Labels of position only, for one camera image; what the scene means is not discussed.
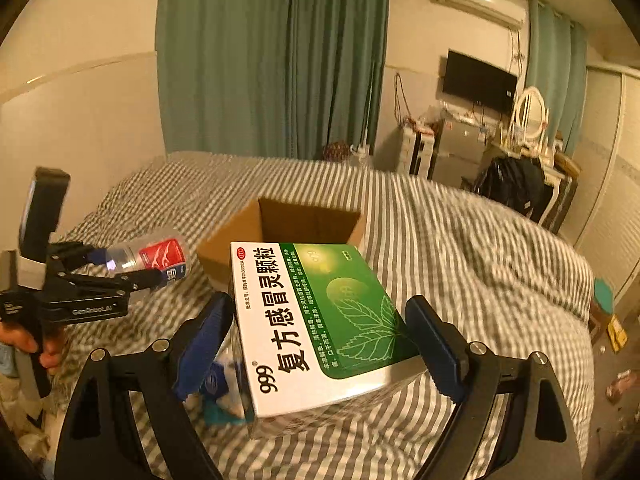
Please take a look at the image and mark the clear bottle red label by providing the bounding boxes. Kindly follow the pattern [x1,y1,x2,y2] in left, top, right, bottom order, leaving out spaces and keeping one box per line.
[105,228,189,286]

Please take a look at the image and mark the blue plastic package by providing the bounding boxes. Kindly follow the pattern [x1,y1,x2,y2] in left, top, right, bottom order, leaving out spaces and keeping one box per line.
[200,346,246,426]

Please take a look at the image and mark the green white medicine box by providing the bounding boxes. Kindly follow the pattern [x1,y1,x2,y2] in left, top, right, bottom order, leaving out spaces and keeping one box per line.
[230,242,425,439]

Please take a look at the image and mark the person's left hand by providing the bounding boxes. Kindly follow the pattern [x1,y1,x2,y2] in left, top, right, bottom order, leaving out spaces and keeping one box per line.
[0,322,67,375]

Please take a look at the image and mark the grey checked bed quilt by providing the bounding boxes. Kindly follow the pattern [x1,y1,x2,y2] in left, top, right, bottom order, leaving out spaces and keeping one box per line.
[63,152,594,479]

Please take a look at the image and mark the brown cardboard box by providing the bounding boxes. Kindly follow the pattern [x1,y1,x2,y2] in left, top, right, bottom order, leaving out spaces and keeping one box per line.
[196,197,367,290]

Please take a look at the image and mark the white louvred wardrobe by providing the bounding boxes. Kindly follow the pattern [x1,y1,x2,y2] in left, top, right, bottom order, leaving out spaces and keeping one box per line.
[559,63,640,302]

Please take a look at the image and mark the black backpack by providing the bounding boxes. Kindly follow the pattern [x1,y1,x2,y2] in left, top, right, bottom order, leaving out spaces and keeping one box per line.
[472,156,544,216]

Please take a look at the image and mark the green curtain left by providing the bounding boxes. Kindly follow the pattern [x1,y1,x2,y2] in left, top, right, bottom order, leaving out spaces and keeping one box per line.
[155,0,388,159]

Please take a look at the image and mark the green curtain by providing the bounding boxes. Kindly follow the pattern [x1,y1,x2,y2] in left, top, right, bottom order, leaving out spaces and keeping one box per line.
[155,0,388,159]
[526,0,588,156]

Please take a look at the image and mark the grey small refrigerator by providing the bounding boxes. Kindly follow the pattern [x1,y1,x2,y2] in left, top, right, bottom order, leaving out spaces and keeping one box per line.
[428,119,486,188]

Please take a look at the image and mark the white drawer cabinet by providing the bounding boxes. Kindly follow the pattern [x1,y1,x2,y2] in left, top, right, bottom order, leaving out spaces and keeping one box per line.
[396,125,435,178]

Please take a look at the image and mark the white oval vanity mirror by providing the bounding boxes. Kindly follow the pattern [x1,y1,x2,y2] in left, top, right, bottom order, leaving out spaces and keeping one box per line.
[510,86,549,145]

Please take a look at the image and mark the green curtain right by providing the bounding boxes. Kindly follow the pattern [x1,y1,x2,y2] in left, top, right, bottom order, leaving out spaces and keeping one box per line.
[526,0,588,156]

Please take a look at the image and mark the white air conditioner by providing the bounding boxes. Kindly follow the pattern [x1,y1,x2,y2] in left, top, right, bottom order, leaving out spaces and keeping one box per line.
[437,0,526,30]

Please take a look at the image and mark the black wall television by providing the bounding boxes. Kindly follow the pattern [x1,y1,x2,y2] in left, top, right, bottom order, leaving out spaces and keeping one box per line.
[442,50,518,115]

